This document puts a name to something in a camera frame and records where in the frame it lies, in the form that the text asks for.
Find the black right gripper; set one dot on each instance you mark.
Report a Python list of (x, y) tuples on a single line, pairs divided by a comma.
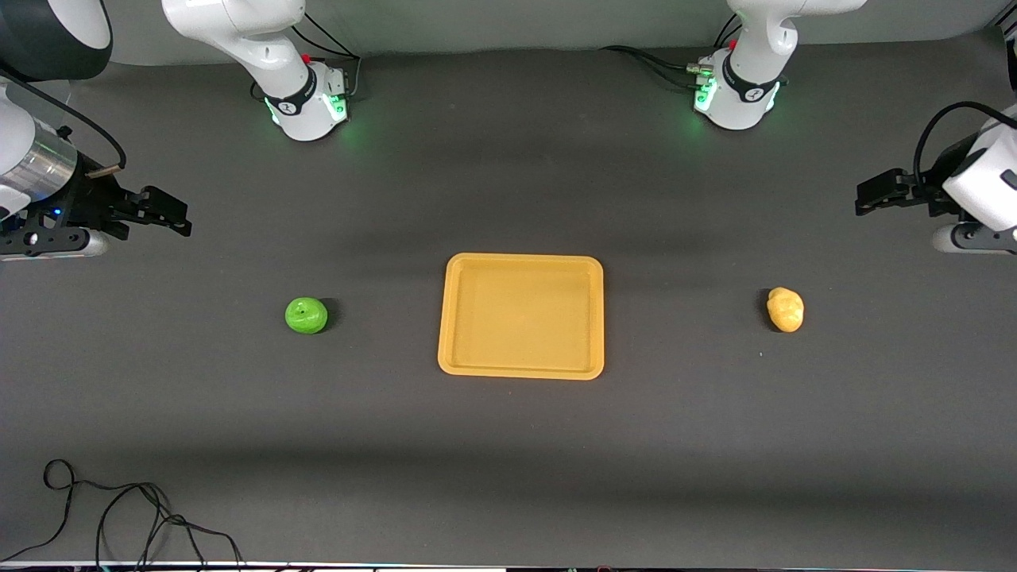
[(82, 203)]

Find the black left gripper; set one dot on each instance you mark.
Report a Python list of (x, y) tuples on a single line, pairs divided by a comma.
[(928, 193)]

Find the yellow potato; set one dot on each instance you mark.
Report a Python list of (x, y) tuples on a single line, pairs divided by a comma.
[(785, 310)]

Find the green apple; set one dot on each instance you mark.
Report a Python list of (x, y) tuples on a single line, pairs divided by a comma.
[(306, 316)]

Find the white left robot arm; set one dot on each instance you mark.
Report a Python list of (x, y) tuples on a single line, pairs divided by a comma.
[(755, 48)]

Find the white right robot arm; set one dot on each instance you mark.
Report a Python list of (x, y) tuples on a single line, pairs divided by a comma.
[(270, 48)]

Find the orange plastic tray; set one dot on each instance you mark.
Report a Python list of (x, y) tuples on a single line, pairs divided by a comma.
[(520, 316)]

